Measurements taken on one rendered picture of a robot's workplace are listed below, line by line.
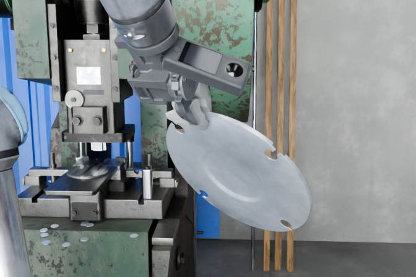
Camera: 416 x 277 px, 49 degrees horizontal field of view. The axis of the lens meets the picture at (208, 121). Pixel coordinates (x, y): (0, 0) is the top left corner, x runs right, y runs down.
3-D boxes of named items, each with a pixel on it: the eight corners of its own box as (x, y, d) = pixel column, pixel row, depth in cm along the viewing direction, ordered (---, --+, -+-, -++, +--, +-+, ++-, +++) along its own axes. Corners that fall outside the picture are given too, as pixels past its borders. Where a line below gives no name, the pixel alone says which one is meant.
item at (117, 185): (126, 191, 142) (126, 182, 142) (63, 190, 143) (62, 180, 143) (137, 176, 158) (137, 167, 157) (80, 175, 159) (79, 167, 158)
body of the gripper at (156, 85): (159, 69, 73) (128, 10, 63) (209, 70, 69) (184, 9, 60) (142, 107, 69) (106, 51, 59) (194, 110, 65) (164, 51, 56)
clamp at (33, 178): (73, 185, 148) (71, 154, 146) (21, 185, 148) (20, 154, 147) (78, 180, 153) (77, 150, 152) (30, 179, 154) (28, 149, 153)
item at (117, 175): (120, 179, 144) (119, 166, 144) (73, 178, 145) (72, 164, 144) (126, 171, 153) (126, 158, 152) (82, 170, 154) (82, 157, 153)
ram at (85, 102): (112, 136, 134) (108, 33, 129) (61, 136, 135) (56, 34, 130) (125, 125, 151) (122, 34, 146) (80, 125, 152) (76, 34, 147)
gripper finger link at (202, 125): (179, 125, 77) (160, 88, 70) (212, 128, 74) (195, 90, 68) (173, 140, 75) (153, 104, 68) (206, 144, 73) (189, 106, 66)
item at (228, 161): (252, 242, 94) (254, 238, 94) (346, 214, 70) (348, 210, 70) (146, 148, 91) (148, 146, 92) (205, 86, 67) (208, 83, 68)
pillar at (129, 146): (132, 170, 154) (131, 130, 152) (126, 170, 154) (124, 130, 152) (134, 169, 156) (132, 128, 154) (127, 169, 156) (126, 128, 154)
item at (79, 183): (96, 238, 121) (95, 190, 119) (44, 237, 122) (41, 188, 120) (119, 205, 146) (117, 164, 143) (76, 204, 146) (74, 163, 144)
